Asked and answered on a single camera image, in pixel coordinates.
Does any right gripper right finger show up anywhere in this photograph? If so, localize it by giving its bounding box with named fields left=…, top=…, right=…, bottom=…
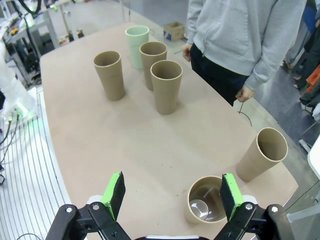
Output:
left=219, top=173, right=296, bottom=240

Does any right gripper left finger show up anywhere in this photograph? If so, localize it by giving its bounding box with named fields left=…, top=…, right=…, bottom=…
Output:
left=46, top=171, right=133, bottom=240

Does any brown plastic cup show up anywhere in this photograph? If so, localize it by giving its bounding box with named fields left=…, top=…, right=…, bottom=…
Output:
left=235, top=127, right=289, bottom=183
left=93, top=51, right=126, bottom=102
left=184, top=175, right=235, bottom=225
left=150, top=60, right=184, bottom=116
left=139, top=41, right=168, bottom=91

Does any thin black cable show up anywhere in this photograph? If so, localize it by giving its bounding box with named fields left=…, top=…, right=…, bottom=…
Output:
left=236, top=98, right=253, bottom=128

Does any mint green plastic cup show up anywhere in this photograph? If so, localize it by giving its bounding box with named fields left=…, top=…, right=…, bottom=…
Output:
left=124, top=25, right=150, bottom=70

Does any person's right forearm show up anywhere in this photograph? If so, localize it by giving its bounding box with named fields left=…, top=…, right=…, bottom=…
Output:
left=186, top=17, right=201, bottom=46

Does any person's left forearm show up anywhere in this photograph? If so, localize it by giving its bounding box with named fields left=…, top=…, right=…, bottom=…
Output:
left=244, top=49, right=286, bottom=90

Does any person's left hand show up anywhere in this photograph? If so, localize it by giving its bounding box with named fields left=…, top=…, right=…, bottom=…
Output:
left=235, top=84, right=256, bottom=103

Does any person's right hand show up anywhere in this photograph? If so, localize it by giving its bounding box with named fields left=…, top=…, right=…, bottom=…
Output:
left=182, top=42, right=194, bottom=62

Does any white side table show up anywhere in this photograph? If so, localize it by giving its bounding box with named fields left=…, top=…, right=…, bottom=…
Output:
left=298, top=122, right=320, bottom=181

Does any person in grey hoodie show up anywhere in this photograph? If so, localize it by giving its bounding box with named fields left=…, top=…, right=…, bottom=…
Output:
left=186, top=0, right=308, bottom=107

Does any cardboard box with blue print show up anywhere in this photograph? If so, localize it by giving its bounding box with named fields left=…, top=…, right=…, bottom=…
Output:
left=163, top=21, right=186, bottom=41

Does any grey metal workbench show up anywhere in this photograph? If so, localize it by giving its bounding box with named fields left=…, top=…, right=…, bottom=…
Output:
left=0, top=11, right=85, bottom=76

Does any slotted aluminium base plate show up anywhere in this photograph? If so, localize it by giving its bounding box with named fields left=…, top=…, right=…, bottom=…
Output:
left=0, top=86, right=73, bottom=240

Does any grey cable at arm base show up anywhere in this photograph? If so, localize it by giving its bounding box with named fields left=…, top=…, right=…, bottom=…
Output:
left=0, top=112, right=21, bottom=151

